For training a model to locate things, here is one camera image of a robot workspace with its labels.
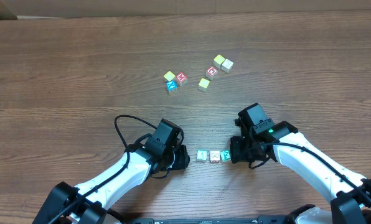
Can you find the green V wooden block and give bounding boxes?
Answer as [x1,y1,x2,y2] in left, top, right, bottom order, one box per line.
[196,150,208,161]

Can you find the green F wooden block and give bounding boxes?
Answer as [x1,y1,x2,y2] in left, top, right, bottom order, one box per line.
[220,150,231,162]

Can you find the white red patterned wooden block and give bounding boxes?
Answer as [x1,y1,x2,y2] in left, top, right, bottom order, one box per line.
[210,151,220,162]

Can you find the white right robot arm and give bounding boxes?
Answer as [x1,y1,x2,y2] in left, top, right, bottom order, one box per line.
[230,103,371,224]

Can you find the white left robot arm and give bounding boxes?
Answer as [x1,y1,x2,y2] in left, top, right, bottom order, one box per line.
[34,119,190,223]

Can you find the blue X wooden block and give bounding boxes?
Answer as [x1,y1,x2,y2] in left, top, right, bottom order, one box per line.
[166,80,177,93]

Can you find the yellow wooden block middle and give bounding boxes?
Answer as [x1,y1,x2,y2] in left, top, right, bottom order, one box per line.
[198,78,210,91]

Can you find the yellow wooden block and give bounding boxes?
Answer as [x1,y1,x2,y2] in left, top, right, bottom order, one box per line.
[163,71,176,82]
[198,78,210,91]
[213,54,225,68]

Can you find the red M wooden block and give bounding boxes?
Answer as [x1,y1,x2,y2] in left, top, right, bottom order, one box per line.
[176,72,187,86]

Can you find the yellow wooden block left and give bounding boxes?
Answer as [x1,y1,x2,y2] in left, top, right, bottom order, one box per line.
[163,71,176,82]

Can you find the red C wooden block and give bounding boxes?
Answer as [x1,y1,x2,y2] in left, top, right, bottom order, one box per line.
[206,66,218,80]

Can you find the plain wooden block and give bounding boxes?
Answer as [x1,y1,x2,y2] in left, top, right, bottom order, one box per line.
[221,58,233,73]

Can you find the yellow wooden block top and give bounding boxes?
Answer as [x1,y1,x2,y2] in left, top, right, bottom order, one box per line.
[213,54,225,68]

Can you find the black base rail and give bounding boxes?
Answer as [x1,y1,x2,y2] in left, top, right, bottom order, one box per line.
[108,210,288,224]

